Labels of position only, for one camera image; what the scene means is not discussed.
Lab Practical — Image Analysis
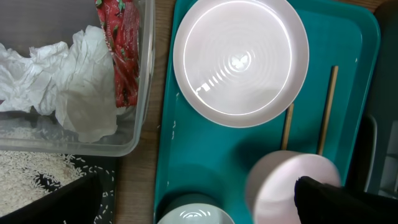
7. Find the teal serving tray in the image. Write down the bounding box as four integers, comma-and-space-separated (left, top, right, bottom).
154, 1, 381, 223

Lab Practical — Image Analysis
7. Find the wooden chopstick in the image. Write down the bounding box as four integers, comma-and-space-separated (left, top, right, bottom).
317, 65, 338, 156
281, 103, 294, 150

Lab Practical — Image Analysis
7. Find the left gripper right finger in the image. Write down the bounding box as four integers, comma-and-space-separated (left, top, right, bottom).
294, 176, 397, 224

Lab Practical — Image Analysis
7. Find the clear plastic bin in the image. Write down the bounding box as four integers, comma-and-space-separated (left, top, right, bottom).
1, 0, 155, 157

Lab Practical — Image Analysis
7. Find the white napkin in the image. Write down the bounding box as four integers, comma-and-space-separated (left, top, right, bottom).
1, 26, 118, 142

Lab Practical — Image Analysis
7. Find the black plastic tray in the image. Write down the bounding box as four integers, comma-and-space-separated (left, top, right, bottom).
0, 151, 119, 224

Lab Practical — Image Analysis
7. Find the pale green shallow bowl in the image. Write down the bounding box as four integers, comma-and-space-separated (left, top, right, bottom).
157, 194, 234, 224

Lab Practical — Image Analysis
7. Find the spilled rice pile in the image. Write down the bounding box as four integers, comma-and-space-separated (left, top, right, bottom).
1, 151, 86, 217

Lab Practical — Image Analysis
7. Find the large white plate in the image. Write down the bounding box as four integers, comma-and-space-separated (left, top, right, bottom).
173, 0, 309, 128

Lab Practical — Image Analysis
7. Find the white bowl with rice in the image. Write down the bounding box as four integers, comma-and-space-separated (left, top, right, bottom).
245, 151, 341, 224

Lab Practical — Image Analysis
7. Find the red snack wrapper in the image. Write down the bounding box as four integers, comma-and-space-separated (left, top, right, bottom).
95, 0, 140, 108

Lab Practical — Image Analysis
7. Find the left wooden chopstick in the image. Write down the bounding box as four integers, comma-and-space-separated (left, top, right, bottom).
281, 103, 294, 150

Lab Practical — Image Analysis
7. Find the right wooden chopstick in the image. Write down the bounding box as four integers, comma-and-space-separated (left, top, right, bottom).
317, 65, 338, 156

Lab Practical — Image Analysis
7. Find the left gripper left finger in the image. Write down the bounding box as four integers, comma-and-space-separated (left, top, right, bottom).
1, 174, 103, 224

